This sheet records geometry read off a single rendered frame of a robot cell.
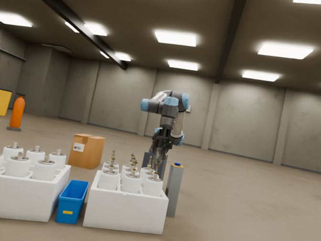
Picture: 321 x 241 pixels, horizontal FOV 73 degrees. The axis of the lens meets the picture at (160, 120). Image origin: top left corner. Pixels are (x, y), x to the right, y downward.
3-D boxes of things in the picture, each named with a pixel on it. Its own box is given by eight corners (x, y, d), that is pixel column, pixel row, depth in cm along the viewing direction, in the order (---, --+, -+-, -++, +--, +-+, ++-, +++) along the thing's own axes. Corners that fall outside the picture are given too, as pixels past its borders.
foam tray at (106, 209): (91, 197, 139) (97, 169, 139) (150, 204, 146) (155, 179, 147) (82, 226, 101) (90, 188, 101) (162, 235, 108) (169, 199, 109)
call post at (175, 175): (161, 211, 139) (170, 163, 140) (171, 212, 141) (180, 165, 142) (163, 215, 132) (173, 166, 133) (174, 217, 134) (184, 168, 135)
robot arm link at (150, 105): (158, 87, 169) (141, 95, 123) (172, 90, 167) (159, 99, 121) (156, 102, 172) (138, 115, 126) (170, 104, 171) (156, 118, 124)
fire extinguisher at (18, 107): (12, 128, 381) (20, 93, 383) (26, 131, 378) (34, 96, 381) (-1, 128, 354) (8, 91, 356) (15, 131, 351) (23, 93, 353)
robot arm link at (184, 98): (167, 136, 200) (172, 87, 164) (184, 140, 198) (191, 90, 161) (165, 146, 192) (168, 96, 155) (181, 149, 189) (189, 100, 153)
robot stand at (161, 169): (143, 181, 202) (149, 150, 203) (161, 186, 198) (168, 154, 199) (137, 186, 184) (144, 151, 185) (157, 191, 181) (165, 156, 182)
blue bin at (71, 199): (67, 199, 128) (71, 179, 129) (85, 201, 131) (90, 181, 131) (52, 222, 99) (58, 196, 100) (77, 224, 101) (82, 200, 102)
